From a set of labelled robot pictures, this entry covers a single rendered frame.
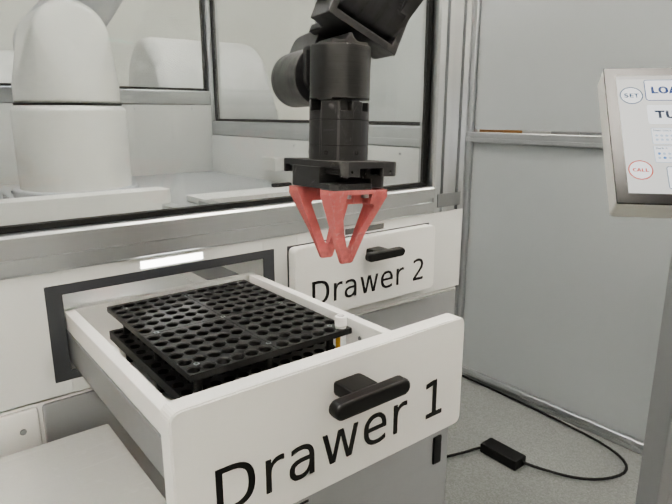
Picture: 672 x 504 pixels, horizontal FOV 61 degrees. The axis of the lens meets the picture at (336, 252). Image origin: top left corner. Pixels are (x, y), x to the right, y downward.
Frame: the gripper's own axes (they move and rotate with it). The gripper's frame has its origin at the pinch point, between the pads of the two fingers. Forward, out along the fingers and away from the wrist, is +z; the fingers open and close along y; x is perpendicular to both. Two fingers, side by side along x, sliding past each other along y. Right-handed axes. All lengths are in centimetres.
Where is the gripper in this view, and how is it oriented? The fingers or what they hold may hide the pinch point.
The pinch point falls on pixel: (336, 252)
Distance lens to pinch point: 56.8
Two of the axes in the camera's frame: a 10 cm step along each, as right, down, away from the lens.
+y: 6.0, 1.7, -7.8
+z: -0.2, 9.8, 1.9
